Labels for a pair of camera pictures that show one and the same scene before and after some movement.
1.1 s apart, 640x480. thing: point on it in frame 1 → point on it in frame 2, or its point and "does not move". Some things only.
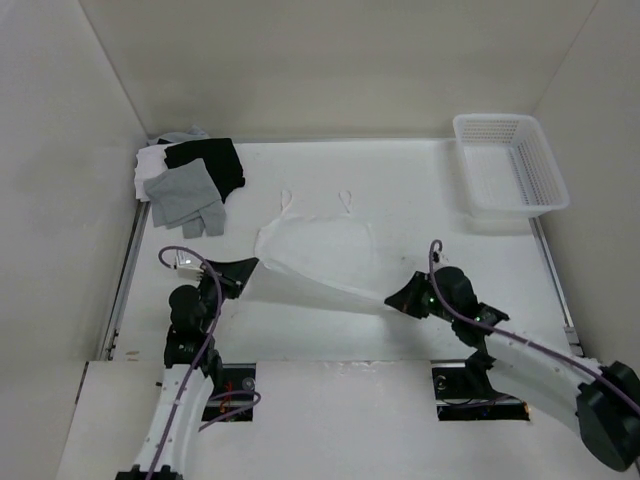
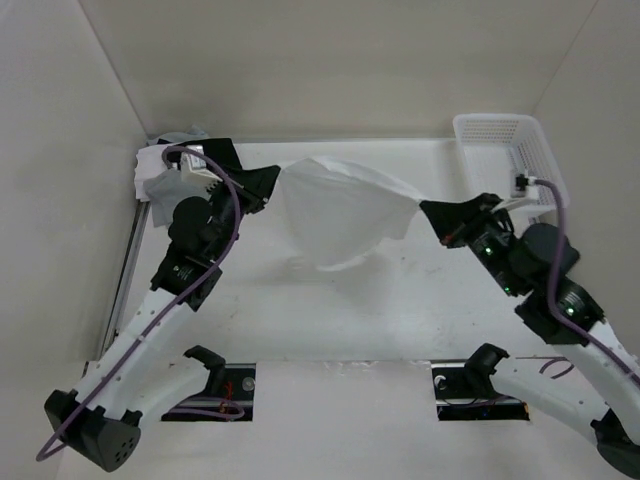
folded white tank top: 150,162 does not move
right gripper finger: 417,298 → 452,218
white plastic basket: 507,167 does not move
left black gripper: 238,272 → 261,194
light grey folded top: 195,132 does not move
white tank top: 333,253 → 340,212
